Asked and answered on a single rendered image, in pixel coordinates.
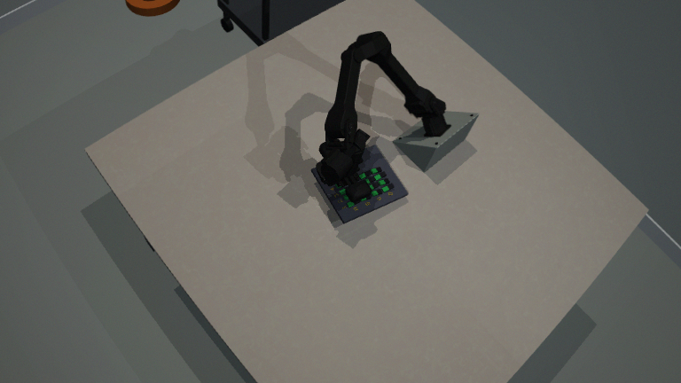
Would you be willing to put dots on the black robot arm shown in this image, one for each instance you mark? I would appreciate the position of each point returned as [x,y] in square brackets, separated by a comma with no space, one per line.
[341,120]

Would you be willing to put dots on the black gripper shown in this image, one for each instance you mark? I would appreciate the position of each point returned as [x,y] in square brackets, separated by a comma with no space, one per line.
[355,190]

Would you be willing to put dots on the dark grey switch panel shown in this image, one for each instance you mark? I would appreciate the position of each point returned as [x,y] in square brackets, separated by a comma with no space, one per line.
[386,187]

